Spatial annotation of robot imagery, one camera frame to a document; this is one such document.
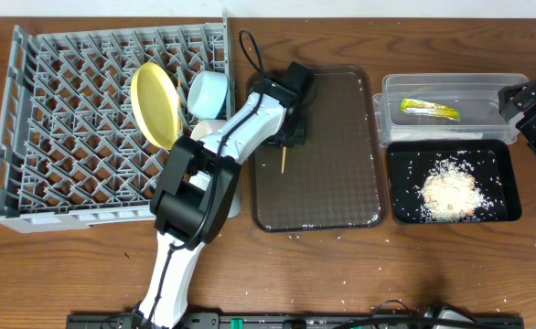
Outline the light blue bowl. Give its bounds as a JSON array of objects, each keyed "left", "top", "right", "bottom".
[{"left": 188, "top": 70, "right": 229, "bottom": 120}]

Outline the pink white bowl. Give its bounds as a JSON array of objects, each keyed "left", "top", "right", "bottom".
[{"left": 190, "top": 120, "right": 226, "bottom": 140}]

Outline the yellow green wrapper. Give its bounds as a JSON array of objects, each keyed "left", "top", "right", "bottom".
[{"left": 400, "top": 99, "right": 461, "bottom": 122}]

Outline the yellow plate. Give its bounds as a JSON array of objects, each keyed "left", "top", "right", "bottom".
[{"left": 130, "top": 62, "right": 178, "bottom": 150}]

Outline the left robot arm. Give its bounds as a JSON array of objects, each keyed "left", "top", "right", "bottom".
[{"left": 132, "top": 62, "right": 315, "bottom": 328}]

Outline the black waste tray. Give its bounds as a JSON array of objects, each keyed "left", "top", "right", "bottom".
[{"left": 387, "top": 140, "right": 522, "bottom": 224}]

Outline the rice food waste pile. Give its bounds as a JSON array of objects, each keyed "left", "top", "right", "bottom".
[{"left": 416, "top": 156, "right": 495, "bottom": 223}]

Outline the grey dishwasher rack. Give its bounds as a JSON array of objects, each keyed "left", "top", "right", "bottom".
[{"left": 0, "top": 21, "right": 232, "bottom": 233}]

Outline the clear plastic bin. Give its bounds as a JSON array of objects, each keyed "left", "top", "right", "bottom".
[{"left": 372, "top": 73, "right": 529, "bottom": 147}]

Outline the brown serving tray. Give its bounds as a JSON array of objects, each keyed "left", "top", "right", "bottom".
[{"left": 249, "top": 66, "right": 388, "bottom": 233}]

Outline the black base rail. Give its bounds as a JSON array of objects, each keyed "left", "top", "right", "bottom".
[{"left": 65, "top": 311, "right": 525, "bottom": 329}]

